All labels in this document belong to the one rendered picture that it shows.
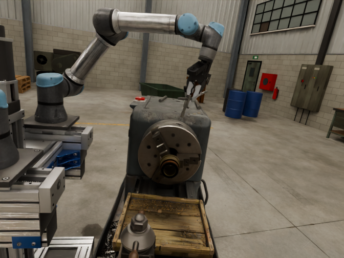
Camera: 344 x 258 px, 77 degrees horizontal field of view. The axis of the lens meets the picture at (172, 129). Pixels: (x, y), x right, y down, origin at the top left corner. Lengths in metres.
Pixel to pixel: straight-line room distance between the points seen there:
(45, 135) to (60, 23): 10.16
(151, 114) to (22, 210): 0.70
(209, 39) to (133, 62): 10.11
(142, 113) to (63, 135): 0.41
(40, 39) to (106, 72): 2.91
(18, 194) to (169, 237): 0.53
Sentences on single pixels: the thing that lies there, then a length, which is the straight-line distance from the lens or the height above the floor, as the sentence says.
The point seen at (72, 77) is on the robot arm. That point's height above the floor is 1.38.
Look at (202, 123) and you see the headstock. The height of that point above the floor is 1.22.
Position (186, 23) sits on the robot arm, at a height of 1.67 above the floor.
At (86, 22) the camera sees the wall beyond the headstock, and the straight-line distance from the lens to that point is 11.17.
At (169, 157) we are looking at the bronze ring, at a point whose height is 1.12.
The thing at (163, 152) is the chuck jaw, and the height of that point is 1.13.
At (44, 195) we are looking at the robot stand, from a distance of 0.78.
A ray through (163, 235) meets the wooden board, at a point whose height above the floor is 0.89.
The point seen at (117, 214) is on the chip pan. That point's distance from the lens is 1.55.
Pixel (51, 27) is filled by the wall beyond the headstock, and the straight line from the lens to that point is 11.27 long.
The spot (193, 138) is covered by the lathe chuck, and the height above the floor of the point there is 1.19.
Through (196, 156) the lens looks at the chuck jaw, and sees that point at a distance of 1.04.
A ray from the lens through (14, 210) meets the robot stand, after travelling 0.84.
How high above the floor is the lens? 1.52
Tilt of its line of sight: 17 degrees down
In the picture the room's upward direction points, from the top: 7 degrees clockwise
